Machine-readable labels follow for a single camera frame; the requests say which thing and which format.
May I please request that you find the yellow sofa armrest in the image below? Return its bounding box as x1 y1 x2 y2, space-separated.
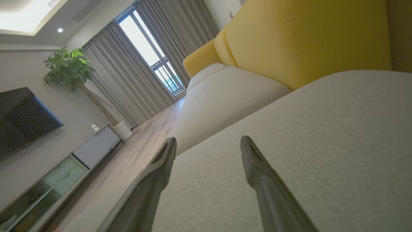
183 38 222 78

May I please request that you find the light grey sofa seat cushion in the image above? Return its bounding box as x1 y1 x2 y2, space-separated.
172 66 292 157
186 63 229 94

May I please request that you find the narrow yellow sofa back cushion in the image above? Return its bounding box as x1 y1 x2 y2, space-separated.
214 27 239 67

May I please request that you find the grey curtain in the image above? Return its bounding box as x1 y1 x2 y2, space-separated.
134 0 221 87
82 21 177 128

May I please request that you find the black flat television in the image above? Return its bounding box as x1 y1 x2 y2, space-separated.
0 86 64 161

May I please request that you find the olive sofa back cushion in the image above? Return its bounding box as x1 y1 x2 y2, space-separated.
386 0 412 73

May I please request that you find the window with balcony railing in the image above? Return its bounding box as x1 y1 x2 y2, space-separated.
117 9 186 96

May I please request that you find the white ribbed plant pot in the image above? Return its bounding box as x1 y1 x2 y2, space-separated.
113 121 134 141

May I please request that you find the wide yellow sofa back cushion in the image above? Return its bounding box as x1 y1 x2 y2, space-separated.
225 0 392 91

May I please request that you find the green leafy indoor tree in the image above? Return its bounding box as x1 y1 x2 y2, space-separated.
42 46 119 127

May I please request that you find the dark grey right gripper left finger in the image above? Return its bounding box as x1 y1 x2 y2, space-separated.
97 137 177 232

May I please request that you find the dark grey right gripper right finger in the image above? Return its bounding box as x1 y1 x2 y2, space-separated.
240 135 319 232

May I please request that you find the grey green TV cabinet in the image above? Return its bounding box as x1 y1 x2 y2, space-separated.
0 124 125 232

